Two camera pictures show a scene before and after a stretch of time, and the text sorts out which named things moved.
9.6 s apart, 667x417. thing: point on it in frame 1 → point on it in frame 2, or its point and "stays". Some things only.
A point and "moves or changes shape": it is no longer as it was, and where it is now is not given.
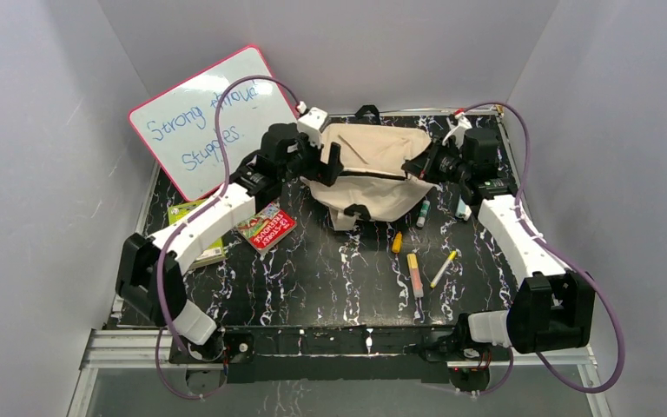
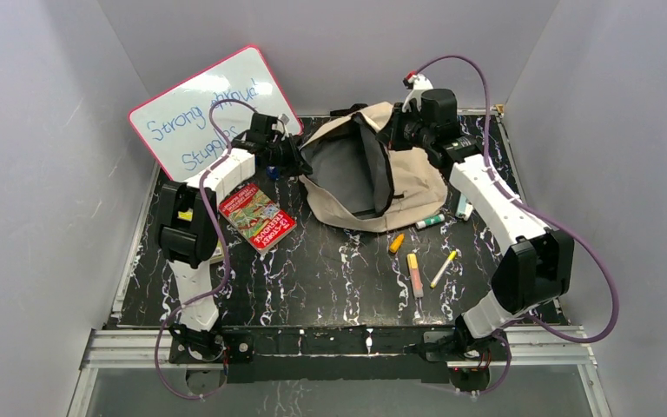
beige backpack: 373,180 moves or changes shape
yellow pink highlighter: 415,274 stays
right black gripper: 422,166 → 390,133
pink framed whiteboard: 179,123 stays
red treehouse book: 267,227 stays
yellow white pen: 452,255 stays
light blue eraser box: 463,210 stays
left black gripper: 312,159 → 290,154
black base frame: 337,354 stays
